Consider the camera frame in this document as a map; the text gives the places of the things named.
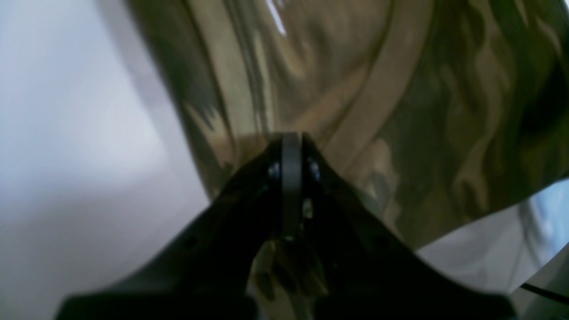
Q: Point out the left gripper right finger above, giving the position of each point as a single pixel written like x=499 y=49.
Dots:
x=371 y=274

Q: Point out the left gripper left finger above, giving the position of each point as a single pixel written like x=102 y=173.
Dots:
x=202 y=274

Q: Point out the camouflage t-shirt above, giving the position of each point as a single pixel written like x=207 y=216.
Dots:
x=436 y=112

